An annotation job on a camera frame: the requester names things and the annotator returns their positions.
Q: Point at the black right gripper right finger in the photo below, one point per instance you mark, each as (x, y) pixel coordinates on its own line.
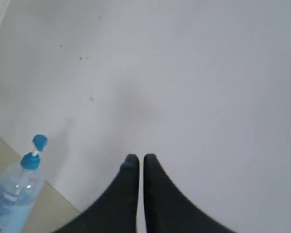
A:
(167, 210)

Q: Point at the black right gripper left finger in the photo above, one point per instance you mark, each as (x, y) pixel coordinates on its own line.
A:
(115, 211)

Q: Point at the blue pump soap bottle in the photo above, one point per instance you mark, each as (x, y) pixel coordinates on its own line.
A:
(20, 186)

